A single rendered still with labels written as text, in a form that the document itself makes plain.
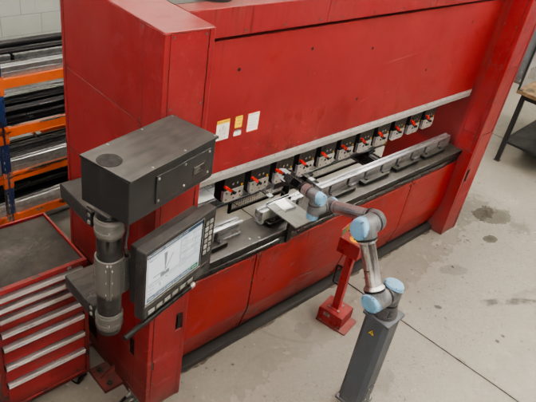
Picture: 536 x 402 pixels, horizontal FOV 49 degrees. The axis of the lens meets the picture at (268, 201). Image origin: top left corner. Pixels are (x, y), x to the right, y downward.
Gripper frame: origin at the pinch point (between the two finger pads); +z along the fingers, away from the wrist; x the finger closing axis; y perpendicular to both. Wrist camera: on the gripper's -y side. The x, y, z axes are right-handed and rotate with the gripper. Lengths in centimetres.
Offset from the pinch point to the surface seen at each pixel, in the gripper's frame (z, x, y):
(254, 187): 2.5, -15.8, -8.9
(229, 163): 3.0, -11.5, -39.5
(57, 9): 422, 10, 79
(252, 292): -8, -76, 41
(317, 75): 3, 57, -18
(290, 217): -11.6, -19.7, 21.6
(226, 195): 2.6, -27.7, -26.0
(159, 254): -51, -53, -112
